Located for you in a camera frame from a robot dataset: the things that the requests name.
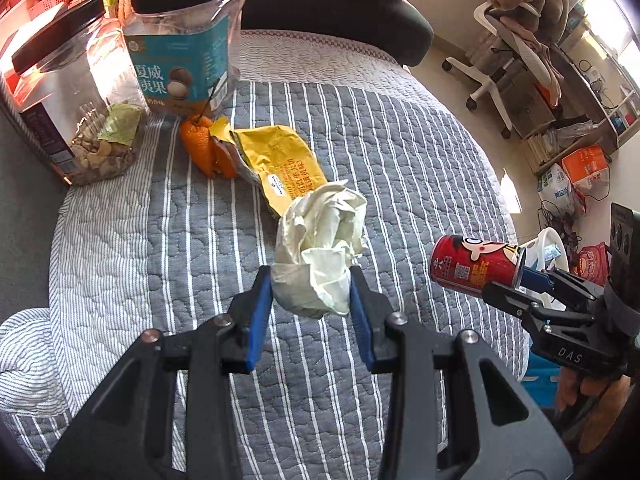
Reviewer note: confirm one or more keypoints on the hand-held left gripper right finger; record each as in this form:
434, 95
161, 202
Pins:
362, 320

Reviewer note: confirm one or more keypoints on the white printed bag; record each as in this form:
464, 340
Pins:
557, 187

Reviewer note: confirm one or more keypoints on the red cartoon drink can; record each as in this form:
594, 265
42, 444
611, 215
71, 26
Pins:
475, 265

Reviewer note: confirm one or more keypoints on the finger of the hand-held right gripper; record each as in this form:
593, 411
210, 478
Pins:
540, 280
550, 335

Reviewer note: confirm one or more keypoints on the orange peel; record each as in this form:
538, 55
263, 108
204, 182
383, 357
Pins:
197, 142

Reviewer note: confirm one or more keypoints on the orange cardboard box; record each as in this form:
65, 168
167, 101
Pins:
585, 167

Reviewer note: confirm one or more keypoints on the person's right hand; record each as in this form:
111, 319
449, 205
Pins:
590, 389

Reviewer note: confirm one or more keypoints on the white printed waste bin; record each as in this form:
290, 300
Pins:
550, 242

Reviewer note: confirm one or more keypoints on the yellow snack wrapper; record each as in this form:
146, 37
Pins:
280, 165

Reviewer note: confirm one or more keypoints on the stack of books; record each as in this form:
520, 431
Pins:
540, 152

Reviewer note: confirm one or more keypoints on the red cartoon bag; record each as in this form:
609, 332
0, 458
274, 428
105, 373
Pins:
595, 262

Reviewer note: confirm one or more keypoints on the white striped cloth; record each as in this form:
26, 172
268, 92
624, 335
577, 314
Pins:
27, 360

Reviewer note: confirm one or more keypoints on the white office chair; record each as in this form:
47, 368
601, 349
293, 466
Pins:
492, 80

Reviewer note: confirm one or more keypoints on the teal label plastic jar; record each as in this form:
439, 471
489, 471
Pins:
180, 55

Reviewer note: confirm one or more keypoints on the clear plastic bag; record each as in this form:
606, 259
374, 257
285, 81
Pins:
572, 135

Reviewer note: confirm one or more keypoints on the clear jar of nuts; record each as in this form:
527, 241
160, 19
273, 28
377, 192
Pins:
75, 110

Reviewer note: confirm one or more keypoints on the white tissue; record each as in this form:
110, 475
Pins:
320, 245

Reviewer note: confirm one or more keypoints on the wooden desk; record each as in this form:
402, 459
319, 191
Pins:
600, 95

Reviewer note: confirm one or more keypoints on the grey striped quilted blanket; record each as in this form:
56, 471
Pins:
200, 240

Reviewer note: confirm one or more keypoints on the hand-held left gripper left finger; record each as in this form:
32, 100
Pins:
257, 320

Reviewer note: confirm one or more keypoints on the dark grey sofa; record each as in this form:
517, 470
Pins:
390, 25

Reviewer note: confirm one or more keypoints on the blue plastic stool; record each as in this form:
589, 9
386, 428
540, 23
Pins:
542, 372

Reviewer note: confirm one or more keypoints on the beige cloth on chair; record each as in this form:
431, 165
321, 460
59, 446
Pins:
535, 5

